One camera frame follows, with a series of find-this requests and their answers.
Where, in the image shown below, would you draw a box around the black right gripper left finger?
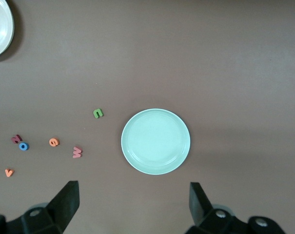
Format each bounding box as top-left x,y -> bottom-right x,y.
0,180 -> 79,234

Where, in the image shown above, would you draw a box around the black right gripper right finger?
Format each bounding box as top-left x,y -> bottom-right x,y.
187,182 -> 287,234

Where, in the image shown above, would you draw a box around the pink foam letter w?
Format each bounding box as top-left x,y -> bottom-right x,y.
72,146 -> 83,159

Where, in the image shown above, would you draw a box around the green plate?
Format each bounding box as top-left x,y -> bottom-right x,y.
120,108 -> 191,176

